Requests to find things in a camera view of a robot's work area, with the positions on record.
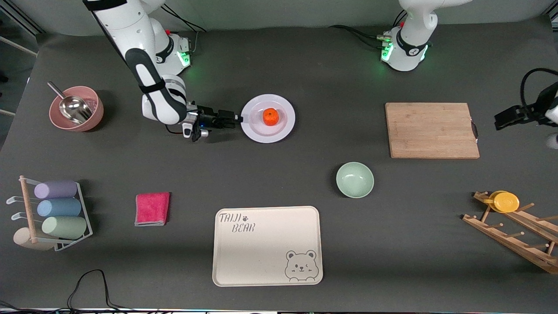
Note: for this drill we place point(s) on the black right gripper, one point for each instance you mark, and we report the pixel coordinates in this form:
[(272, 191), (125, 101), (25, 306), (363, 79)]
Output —
[(207, 119)]

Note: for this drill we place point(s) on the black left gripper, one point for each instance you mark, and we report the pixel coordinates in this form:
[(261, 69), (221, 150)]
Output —
[(526, 112)]

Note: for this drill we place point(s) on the white round plate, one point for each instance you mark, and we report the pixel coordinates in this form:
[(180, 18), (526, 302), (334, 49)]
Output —
[(261, 131)]

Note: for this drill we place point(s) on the orange fruit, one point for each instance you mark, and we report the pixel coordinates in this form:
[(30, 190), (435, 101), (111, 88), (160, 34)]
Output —
[(271, 117)]

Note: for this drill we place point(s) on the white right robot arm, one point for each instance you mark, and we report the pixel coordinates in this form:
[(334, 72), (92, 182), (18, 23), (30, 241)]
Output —
[(161, 111)]

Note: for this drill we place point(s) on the wooden cutting board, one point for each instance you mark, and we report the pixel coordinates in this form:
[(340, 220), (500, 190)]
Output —
[(427, 131)]

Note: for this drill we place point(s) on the yellow mug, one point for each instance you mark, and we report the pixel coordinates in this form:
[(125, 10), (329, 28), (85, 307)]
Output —
[(505, 203)]

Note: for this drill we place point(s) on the pink folded cloth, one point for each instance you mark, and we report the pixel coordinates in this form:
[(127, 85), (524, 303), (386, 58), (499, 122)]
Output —
[(152, 209)]

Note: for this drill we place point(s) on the wooden mug rack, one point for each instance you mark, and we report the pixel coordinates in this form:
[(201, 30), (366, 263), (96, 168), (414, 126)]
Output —
[(501, 240)]

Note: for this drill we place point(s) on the pink bowl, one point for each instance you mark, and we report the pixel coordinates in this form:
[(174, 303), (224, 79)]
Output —
[(96, 117)]

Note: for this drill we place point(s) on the cream tray with bear print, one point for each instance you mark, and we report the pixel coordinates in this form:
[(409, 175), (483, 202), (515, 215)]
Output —
[(266, 253)]

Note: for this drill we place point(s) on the pale green bowl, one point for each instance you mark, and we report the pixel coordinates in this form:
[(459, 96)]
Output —
[(355, 179)]

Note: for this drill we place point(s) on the metal scoop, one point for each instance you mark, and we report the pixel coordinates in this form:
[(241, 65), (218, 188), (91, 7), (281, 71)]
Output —
[(74, 109)]

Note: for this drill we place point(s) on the purple cup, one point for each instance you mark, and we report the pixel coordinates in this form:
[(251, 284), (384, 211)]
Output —
[(56, 189)]

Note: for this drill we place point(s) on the blue cup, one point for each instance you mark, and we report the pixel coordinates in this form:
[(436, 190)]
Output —
[(59, 208)]

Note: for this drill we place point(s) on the green cup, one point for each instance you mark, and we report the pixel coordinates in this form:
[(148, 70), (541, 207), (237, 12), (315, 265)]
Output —
[(65, 227)]

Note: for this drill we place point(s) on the beige cup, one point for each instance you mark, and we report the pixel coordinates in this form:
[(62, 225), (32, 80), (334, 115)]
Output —
[(21, 237)]

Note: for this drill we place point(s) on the white frame bar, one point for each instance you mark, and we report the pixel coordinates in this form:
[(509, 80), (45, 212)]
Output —
[(17, 45), (6, 112)]

